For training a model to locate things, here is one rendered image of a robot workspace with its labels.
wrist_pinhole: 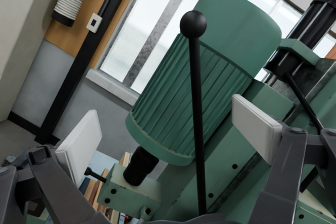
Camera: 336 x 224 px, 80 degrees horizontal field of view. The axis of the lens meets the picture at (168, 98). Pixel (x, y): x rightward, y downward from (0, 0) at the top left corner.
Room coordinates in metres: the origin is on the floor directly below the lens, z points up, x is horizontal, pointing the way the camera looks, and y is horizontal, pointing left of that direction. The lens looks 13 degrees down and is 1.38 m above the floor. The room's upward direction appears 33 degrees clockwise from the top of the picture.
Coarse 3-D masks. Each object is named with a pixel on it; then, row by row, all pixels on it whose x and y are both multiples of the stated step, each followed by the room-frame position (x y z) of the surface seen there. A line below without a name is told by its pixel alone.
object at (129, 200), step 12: (120, 168) 0.44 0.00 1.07; (108, 180) 0.39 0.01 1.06; (120, 180) 0.40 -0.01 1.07; (144, 180) 0.45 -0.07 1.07; (108, 192) 0.39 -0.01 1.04; (120, 192) 0.39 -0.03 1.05; (132, 192) 0.40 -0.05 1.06; (144, 192) 0.41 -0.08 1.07; (156, 192) 0.44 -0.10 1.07; (108, 204) 0.39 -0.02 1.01; (120, 204) 0.40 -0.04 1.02; (132, 204) 0.40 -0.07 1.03; (144, 204) 0.41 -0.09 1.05; (156, 204) 0.41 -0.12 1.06; (132, 216) 0.41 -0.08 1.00
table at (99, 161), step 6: (96, 150) 0.69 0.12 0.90; (96, 156) 0.66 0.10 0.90; (102, 156) 0.68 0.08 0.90; (108, 156) 0.70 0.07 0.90; (90, 162) 0.61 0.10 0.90; (96, 162) 0.63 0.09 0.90; (102, 162) 0.65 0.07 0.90; (108, 162) 0.67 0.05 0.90; (114, 162) 0.68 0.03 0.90; (96, 168) 0.60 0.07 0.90; (102, 168) 0.62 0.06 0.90; (108, 168) 0.64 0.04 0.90; (96, 180) 0.56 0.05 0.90; (78, 186) 0.50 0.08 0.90; (48, 216) 0.38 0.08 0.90; (48, 222) 0.37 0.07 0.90
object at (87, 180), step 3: (87, 177) 0.44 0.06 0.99; (84, 180) 0.43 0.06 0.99; (87, 180) 0.43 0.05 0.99; (81, 183) 0.43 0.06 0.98; (84, 183) 0.42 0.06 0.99; (87, 183) 0.42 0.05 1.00; (81, 186) 0.41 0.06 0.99; (84, 186) 0.41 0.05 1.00; (87, 186) 0.42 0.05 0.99; (81, 189) 0.40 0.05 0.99; (84, 189) 0.40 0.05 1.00; (81, 192) 0.39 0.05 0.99; (84, 192) 0.40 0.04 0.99
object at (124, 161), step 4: (124, 156) 0.68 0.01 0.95; (128, 156) 0.69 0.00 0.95; (120, 160) 0.70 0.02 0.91; (124, 160) 0.66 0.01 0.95; (128, 160) 0.67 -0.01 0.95; (124, 164) 0.64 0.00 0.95; (112, 212) 0.44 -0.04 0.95; (116, 212) 0.44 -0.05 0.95; (112, 216) 0.43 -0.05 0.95; (116, 216) 0.43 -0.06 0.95; (112, 220) 0.42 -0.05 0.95; (116, 220) 0.42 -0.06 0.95
